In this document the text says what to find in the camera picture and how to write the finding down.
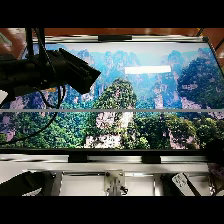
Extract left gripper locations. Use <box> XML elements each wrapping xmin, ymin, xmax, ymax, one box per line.
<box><xmin>57</xmin><ymin>47</ymin><xmax>102</xmax><ymax>96</ymax></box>

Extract black cable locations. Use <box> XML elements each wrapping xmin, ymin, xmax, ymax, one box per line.
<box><xmin>0</xmin><ymin>84</ymin><xmax>67</xmax><ymax>145</ymax></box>

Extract silver frame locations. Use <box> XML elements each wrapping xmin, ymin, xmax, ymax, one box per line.
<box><xmin>0</xmin><ymin>33</ymin><xmax>224</xmax><ymax>197</ymax></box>

